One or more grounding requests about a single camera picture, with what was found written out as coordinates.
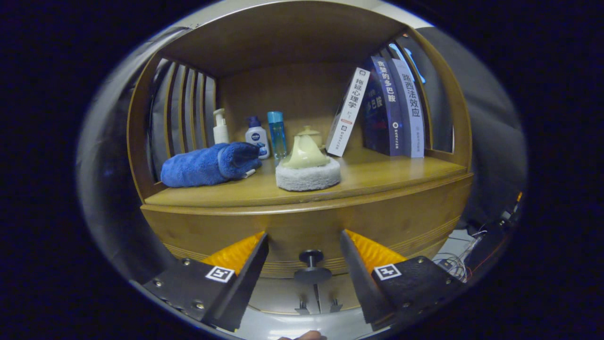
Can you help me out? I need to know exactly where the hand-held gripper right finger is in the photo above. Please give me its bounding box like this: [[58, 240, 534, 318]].
[[340, 229, 465, 332]]

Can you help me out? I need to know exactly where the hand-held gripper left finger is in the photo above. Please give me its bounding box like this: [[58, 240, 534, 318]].
[[142, 230, 270, 332]]

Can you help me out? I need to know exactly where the wooden drawer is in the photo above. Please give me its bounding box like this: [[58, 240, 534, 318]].
[[141, 173, 474, 286]]

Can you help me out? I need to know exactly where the green handled scrubbing brush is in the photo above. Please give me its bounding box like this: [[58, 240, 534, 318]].
[[275, 135, 342, 192]]

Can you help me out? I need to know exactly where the wooden cabinet door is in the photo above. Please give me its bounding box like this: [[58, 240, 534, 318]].
[[318, 274, 367, 313], [248, 278, 319, 315]]

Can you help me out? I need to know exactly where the wooden countertop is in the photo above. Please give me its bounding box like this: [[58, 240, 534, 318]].
[[144, 149, 472, 208]]

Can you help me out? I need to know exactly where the wooden cabinet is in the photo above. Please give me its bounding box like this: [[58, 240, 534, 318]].
[[126, 0, 475, 315]]

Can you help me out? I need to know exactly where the folded blue towel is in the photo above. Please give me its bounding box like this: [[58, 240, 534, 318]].
[[160, 142, 263, 188]]

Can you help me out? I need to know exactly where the white bottle with blue cap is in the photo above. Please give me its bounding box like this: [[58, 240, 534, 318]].
[[244, 116, 270, 160]]

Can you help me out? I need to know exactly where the clear blue bottle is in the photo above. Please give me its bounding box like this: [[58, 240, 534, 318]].
[[267, 111, 288, 161]]

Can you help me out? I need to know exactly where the white pump bottle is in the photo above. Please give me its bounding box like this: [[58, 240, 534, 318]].
[[212, 109, 230, 145]]

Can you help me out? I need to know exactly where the cream lidded tea bowl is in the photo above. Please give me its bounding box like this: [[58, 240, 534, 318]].
[[296, 125, 325, 151]]

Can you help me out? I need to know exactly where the white book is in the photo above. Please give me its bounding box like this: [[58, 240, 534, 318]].
[[326, 67, 371, 157]]

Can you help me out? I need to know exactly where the dark blue book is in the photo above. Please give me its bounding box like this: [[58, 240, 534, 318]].
[[362, 56, 405, 157]]

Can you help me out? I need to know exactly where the lilac book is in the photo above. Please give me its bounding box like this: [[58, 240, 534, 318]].
[[389, 58, 426, 159]]

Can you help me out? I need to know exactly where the black backdrop cloth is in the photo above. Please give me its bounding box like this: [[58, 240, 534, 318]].
[[75, 26, 528, 284]]

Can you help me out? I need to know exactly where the white cable bundle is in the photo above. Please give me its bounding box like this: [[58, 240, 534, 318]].
[[432, 229, 489, 281]]

